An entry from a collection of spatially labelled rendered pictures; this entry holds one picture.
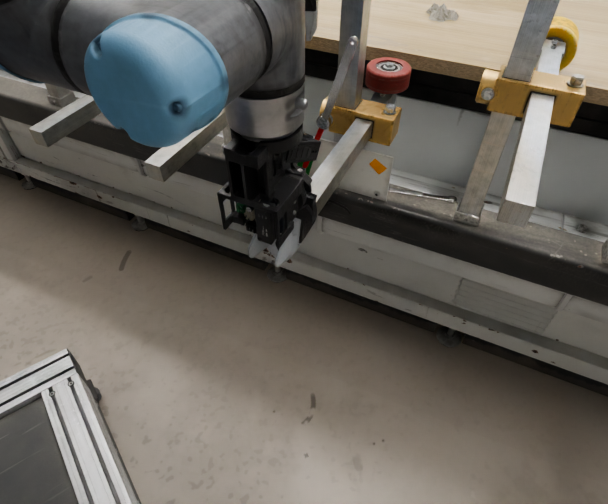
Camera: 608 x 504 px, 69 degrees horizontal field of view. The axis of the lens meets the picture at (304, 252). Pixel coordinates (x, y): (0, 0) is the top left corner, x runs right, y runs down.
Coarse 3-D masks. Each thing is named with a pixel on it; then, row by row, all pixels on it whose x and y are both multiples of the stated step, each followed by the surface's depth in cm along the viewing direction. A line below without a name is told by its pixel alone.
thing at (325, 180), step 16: (384, 96) 81; (352, 128) 74; (368, 128) 74; (336, 144) 71; (352, 144) 71; (336, 160) 68; (352, 160) 71; (320, 176) 65; (336, 176) 66; (320, 192) 62; (320, 208) 63
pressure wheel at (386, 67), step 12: (372, 60) 81; (384, 60) 81; (396, 60) 81; (372, 72) 78; (384, 72) 78; (396, 72) 78; (408, 72) 78; (372, 84) 79; (384, 84) 78; (396, 84) 78; (408, 84) 80
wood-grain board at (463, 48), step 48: (336, 0) 106; (384, 0) 106; (432, 0) 106; (480, 0) 106; (528, 0) 106; (576, 0) 106; (336, 48) 90; (384, 48) 86; (432, 48) 86; (480, 48) 86
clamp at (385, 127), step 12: (324, 108) 78; (336, 108) 77; (348, 108) 76; (360, 108) 76; (372, 108) 76; (384, 108) 76; (396, 108) 76; (336, 120) 78; (348, 120) 77; (372, 120) 75; (384, 120) 74; (396, 120) 76; (336, 132) 80; (372, 132) 77; (384, 132) 76; (396, 132) 79; (384, 144) 77
